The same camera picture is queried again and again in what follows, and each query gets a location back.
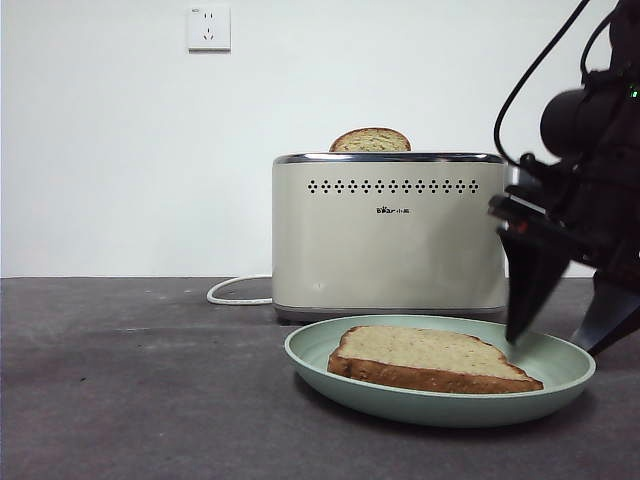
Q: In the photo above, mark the large brown bread slice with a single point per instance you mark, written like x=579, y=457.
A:
x=425, y=355

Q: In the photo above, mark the small brown bread slice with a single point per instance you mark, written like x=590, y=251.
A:
x=370, y=141

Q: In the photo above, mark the white wall socket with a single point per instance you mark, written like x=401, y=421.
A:
x=210, y=29

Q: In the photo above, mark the cream toaster with chrome top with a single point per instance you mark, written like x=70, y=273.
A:
x=380, y=255

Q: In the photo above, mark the pale green round plate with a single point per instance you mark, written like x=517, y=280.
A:
x=425, y=411

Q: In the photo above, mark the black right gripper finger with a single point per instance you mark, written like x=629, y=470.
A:
x=532, y=280
x=610, y=315

